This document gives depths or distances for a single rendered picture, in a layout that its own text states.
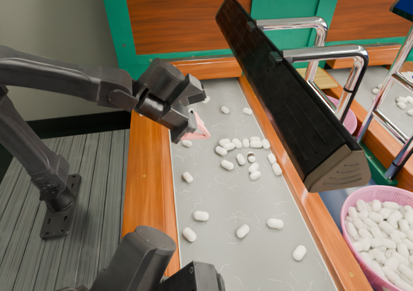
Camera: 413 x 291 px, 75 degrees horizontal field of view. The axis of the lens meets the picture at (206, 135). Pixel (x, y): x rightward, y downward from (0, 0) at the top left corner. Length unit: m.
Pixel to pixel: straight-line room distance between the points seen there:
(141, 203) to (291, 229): 0.36
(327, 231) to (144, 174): 0.46
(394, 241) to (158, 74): 0.63
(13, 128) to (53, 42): 1.31
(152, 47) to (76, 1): 0.84
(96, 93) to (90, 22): 1.29
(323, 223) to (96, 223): 0.56
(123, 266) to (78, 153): 0.70
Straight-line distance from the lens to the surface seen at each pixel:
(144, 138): 0.83
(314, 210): 0.70
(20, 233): 0.87
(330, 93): 1.14
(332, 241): 0.67
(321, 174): 0.34
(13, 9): 1.92
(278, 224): 0.66
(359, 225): 0.75
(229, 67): 1.04
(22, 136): 0.67
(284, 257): 0.65
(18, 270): 0.82
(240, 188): 0.72
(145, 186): 0.71
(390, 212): 0.83
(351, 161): 0.34
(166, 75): 0.56
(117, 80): 0.56
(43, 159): 0.71
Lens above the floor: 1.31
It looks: 42 degrees down
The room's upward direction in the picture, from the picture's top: straight up
